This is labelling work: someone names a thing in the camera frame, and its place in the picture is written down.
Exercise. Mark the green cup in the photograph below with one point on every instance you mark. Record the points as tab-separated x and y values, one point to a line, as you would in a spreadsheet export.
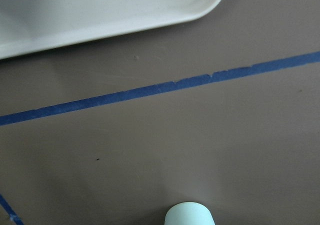
188	213

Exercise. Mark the beige tray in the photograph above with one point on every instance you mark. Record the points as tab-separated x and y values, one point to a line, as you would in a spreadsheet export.
28	26

